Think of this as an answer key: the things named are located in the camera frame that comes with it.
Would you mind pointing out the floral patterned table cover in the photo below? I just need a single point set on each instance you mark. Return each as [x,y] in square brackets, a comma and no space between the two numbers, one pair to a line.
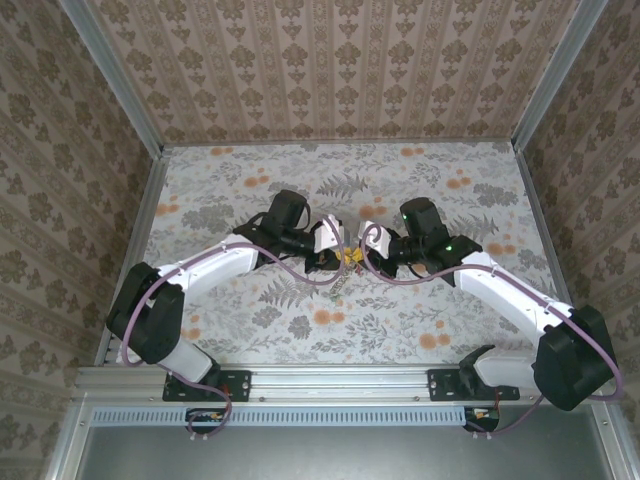
[350,340]

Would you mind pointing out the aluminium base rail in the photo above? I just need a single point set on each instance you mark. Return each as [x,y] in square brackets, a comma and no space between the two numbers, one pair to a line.
[340,382]

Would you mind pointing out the black right base mounting plate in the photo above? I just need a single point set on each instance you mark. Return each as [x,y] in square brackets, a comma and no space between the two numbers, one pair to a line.
[442,385]

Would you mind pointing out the black connector box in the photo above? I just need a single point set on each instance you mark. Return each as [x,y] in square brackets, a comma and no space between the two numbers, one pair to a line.
[200,421]
[482,422]

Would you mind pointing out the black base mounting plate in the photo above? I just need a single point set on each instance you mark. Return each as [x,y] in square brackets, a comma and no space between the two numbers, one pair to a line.
[442,385]
[235,385]

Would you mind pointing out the aluminium frame post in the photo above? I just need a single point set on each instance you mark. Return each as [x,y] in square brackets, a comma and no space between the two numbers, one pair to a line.
[114,75]
[557,75]

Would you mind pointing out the grey metal panel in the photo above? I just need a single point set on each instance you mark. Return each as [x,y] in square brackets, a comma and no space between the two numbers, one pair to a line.
[340,455]

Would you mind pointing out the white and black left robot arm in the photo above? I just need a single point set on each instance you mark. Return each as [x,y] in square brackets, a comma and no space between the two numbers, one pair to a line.
[215,260]

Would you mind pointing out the aluminium table side rail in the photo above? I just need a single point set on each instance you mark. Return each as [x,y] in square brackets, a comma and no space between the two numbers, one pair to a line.
[142,225]
[550,250]

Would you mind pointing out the black left base mounting plate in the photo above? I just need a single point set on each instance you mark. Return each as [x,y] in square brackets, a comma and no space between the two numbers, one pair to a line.
[235,385]

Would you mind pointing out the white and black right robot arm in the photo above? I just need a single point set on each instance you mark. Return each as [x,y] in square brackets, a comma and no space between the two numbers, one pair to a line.
[500,290]

